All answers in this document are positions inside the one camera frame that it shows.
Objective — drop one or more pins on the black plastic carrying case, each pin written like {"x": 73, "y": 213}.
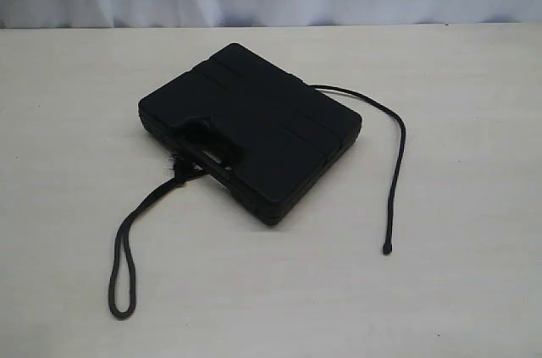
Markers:
{"x": 261, "y": 132}

